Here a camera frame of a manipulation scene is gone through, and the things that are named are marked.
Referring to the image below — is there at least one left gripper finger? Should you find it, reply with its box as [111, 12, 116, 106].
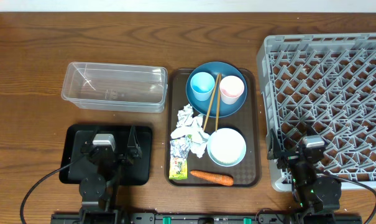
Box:
[127, 126, 142, 159]
[82, 127, 99, 149]

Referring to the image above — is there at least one foil snack wrapper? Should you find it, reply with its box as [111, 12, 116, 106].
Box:
[169, 136, 192, 180]

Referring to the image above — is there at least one light blue rice bowl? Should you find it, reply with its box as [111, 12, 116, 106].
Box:
[206, 128, 247, 167]

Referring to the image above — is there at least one small white tissue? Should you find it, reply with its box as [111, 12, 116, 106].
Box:
[177, 104, 193, 128]

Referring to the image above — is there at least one orange carrot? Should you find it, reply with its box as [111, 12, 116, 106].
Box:
[190, 170, 234, 186]

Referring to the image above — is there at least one large white tissue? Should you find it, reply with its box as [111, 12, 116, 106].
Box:
[170, 114, 210, 158]

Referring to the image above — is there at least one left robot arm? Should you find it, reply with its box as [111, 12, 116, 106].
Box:
[79, 126, 142, 223]

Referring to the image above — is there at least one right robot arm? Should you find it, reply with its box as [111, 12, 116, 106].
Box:
[267, 126, 342, 223]

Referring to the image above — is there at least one grey dishwasher rack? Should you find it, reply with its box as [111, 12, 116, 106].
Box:
[257, 33, 376, 190]

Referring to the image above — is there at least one black plastic tray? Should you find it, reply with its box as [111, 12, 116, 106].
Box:
[59, 124, 152, 185]

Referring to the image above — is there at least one clear plastic bin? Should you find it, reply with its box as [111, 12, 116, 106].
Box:
[61, 62, 168, 113]

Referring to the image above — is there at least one brown serving tray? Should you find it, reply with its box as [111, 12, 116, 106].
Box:
[167, 68, 261, 187]

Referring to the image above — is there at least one pink cup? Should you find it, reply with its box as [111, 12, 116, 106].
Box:
[220, 75, 245, 105]

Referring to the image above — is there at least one left wooden chopstick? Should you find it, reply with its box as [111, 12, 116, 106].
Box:
[203, 73, 221, 131]

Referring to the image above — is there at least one light blue cup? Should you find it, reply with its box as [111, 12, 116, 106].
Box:
[190, 72, 215, 101]

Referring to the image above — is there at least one dark blue plate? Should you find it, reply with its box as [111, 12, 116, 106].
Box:
[186, 62, 249, 118]

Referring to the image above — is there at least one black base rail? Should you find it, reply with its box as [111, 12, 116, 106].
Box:
[50, 213, 362, 224]

